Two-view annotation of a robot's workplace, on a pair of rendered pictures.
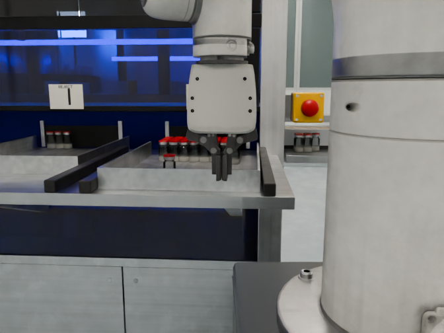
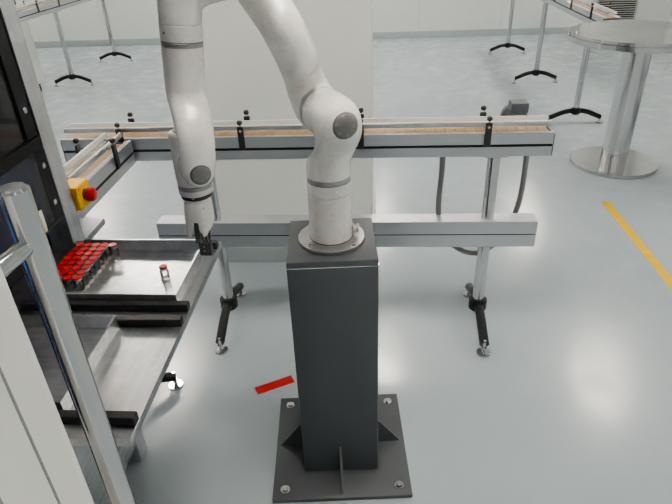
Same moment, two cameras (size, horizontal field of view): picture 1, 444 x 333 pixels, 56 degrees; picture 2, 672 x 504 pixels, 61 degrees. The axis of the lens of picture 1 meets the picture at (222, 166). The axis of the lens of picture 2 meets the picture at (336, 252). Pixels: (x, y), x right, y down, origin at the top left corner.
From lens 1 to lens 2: 1.45 m
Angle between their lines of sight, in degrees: 84
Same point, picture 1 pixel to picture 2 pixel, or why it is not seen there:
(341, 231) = (338, 221)
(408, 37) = (347, 174)
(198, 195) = (207, 269)
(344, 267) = (340, 228)
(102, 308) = not seen: hidden behind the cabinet
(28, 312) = not seen: outside the picture
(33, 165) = (101, 347)
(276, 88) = (66, 191)
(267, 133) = (73, 229)
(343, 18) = (333, 173)
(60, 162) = (111, 328)
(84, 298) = not seen: hidden behind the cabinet
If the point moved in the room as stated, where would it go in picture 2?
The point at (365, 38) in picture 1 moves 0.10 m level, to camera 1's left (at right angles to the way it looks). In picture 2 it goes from (340, 177) to (341, 193)
